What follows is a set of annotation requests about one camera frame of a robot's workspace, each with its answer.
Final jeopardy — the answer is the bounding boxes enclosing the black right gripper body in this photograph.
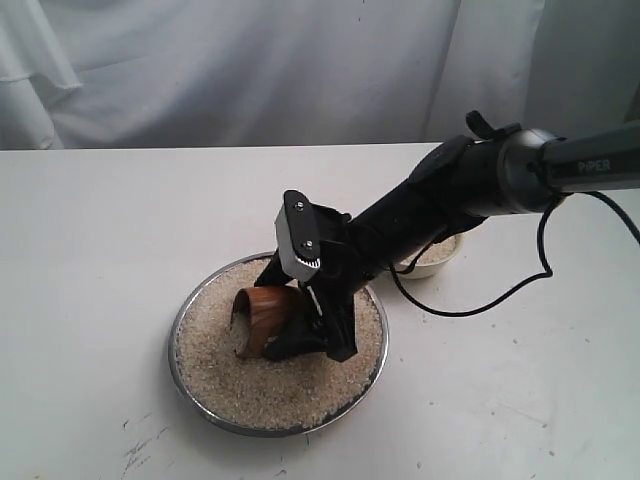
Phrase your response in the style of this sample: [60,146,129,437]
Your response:
[255,204,390,361]

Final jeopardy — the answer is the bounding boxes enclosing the brown wooden cup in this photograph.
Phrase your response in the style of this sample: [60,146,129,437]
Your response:
[231,286,310,359]

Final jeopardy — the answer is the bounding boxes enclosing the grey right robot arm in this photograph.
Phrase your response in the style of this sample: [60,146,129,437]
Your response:
[256,111,639,362]

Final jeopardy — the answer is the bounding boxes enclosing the round steel rice tray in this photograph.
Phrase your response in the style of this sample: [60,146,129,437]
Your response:
[167,252,389,438]

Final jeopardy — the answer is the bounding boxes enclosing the cream ceramic bowl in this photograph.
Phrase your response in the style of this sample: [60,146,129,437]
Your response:
[395,234,463,280]

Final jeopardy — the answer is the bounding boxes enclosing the white backdrop curtain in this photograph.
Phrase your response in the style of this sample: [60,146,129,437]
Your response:
[1,1,639,150]

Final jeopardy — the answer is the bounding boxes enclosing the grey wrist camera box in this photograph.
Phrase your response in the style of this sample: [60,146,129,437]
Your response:
[274,190,321,282]

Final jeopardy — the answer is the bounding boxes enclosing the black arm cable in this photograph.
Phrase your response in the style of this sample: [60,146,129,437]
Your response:
[388,189,640,318]

